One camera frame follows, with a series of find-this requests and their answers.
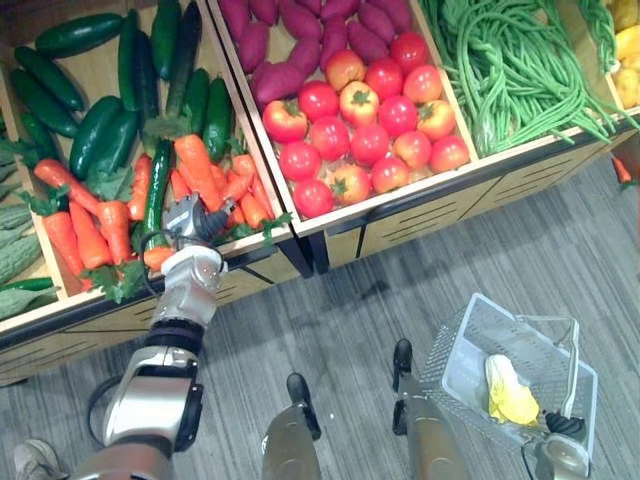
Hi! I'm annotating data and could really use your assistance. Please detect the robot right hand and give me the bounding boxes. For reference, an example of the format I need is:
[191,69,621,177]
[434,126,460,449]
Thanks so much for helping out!
[544,411,587,440]

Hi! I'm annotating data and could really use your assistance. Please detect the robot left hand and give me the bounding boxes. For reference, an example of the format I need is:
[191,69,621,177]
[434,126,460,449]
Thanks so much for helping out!
[162,193,238,247]

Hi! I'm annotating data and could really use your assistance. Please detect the large orange carrot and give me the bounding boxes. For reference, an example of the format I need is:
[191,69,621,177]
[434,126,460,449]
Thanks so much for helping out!
[173,133,224,214]

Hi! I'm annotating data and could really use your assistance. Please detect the silver wire shopping basket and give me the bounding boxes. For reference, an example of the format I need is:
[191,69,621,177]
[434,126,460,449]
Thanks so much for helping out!
[418,292,599,457]

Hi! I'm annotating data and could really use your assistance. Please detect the green long beans pile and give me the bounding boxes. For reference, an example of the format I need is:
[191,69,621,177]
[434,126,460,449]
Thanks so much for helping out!
[419,0,640,159]

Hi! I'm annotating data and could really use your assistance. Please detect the green bitter gourd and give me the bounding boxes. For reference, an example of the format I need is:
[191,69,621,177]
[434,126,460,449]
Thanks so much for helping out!
[0,203,34,231]
[0,287,60,322]
[0,233,44,287]

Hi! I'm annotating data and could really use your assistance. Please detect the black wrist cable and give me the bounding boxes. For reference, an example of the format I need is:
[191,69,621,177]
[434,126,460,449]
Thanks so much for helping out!
[138,228,174,299]

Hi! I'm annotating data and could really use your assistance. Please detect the person's shoe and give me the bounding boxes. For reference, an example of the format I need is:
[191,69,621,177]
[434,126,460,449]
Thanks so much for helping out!
[13,438,69,480]

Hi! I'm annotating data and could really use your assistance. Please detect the wooden display stand cucumbers carrots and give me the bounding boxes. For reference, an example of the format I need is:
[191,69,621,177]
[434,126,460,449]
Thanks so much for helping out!
[0,0,315,387]

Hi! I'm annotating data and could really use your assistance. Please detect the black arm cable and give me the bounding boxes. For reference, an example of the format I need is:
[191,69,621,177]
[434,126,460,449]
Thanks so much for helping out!
[87,374,124,447]

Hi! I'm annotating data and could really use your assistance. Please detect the orange red tomato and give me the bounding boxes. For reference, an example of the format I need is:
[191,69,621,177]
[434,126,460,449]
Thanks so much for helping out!
[324,48,366,93]
[327,163,372,206]
[338,80,380,128]
[416,98,457,142]

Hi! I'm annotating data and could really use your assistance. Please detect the dark green cucumber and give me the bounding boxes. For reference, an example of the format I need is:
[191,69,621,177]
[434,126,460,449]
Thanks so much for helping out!
[13,45,86,113]
[68,95,125,181]
[180,68,211,136]
[34,12,125,59]
[132,30,160,142]
[117,8,141,112]
[9,68,80,139]
[19,112,59,161]
[165,1,204,119]
[87,109,140,177]
[149,0,182,82]
[202,77,234,164]

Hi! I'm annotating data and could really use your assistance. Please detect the braided green beans bundle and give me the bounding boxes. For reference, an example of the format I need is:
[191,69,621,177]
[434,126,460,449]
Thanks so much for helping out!
[577,0,617,75]

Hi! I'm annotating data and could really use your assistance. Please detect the purple sweet potato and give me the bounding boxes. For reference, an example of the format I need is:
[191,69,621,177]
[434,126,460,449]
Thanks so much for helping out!
[346,19,390,65]
[319,17,349,71]
[278,0,323,42]
[319,0,361,22]
[237,20,270,75]
[287,37,322,79]
[248,0,279,27]
[252,60,306,106]
[217,0,251,43]
[369,0,414,34]
[357,2,396,47]

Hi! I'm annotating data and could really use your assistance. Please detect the yellow white leafy vegetable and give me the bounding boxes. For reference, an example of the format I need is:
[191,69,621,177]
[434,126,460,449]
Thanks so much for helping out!
[484,353,541,427]

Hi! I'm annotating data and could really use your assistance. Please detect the long thin green cucumber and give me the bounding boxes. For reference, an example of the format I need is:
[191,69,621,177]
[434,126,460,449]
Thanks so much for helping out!
[142,139,174,251]
[0,276,55,293]

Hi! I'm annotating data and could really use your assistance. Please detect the wooden display stand tomatoes beans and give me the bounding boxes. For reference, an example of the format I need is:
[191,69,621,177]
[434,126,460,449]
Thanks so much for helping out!
[205,0,640,275]

